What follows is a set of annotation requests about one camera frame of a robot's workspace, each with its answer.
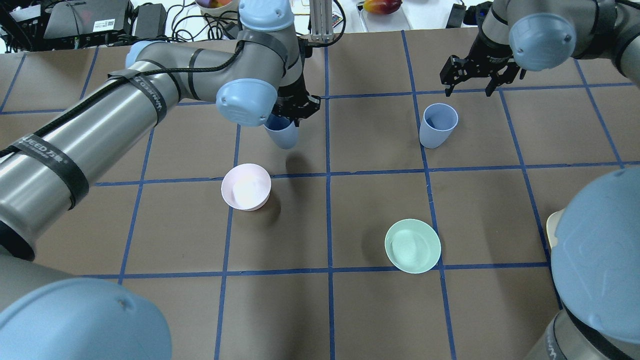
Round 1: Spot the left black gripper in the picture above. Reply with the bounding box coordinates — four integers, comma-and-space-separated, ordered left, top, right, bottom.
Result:
272, 75, 322, 128

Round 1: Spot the green bowl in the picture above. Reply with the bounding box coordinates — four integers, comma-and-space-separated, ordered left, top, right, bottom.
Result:
384, 218, 442, 274

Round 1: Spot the blue cup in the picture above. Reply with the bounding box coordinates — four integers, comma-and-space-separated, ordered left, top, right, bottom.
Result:
263, 114, 298, 150
419, 103, 459, 150

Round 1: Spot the pink bowl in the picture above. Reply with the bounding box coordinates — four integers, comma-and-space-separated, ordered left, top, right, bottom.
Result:
221, 163, 272, 212

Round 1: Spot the clear tray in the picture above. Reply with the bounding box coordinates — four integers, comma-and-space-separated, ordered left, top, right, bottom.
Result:
356, 1, 411, 33

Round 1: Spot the white toaster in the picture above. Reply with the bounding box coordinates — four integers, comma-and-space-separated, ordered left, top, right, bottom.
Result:
546, 209, 565, 251

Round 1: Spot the beige bowl with blocks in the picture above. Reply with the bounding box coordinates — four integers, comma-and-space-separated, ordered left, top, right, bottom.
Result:
195, 0, 240, 16

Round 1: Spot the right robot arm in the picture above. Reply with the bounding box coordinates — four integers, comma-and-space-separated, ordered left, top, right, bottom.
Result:
439, 0, 639, 360

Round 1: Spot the remote control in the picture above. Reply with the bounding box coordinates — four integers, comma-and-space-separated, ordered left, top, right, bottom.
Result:
331, 10, 345, 28

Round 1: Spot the mango fruit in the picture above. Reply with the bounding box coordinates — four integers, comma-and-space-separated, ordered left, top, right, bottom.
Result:
362, 0, 403, 15

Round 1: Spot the black power adapter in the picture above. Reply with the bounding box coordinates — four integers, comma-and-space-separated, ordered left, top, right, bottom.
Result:
445, 3, 467, 28

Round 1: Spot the aluminium frame post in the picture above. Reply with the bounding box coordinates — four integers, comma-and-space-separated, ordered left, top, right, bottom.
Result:
309, 0, 334, 44

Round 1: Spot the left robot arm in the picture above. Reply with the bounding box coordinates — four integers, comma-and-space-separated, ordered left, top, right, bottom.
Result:
0, 0, 319, 360

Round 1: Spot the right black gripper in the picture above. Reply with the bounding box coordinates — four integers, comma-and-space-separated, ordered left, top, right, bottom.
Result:
439, 51, 523, 97

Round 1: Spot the black cables bundle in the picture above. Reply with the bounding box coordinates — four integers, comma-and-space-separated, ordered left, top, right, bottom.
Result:
165, 0, 241, 43

